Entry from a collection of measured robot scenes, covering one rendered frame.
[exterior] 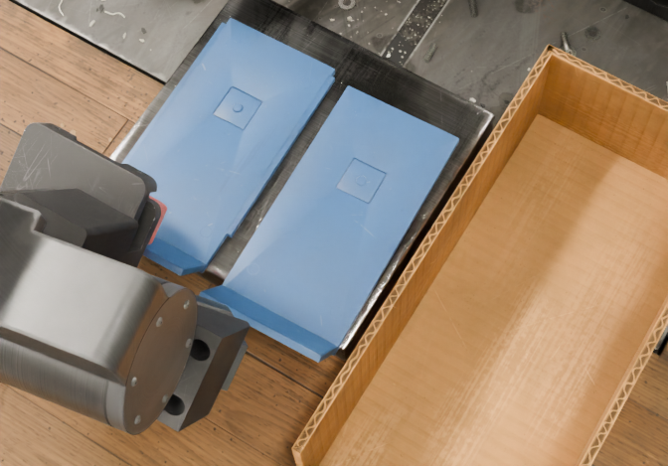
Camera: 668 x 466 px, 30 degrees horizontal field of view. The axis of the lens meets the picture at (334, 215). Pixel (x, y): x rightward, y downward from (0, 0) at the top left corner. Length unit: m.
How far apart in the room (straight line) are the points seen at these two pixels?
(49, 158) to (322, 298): 0.17
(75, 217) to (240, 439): 0.19
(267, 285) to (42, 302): 0.24
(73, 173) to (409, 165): 0.20
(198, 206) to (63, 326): 0.25
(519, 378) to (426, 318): 0.06
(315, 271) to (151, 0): 0.21
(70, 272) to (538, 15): 0.40
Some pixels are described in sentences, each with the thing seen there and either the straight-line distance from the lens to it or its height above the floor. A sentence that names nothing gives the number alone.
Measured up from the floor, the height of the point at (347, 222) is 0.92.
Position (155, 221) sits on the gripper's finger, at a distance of 0.58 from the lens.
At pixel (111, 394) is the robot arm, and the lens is 0.44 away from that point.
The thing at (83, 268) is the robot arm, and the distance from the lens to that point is 0.44.
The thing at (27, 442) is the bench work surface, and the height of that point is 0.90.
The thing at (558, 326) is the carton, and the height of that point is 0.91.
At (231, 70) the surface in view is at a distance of 0.71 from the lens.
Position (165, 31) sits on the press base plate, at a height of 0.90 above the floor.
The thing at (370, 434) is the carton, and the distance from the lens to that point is 0.65.
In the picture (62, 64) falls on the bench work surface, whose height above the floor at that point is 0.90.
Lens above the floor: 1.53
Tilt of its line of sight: 66 degrees down
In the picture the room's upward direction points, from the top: 5 degrees counter-clockwise
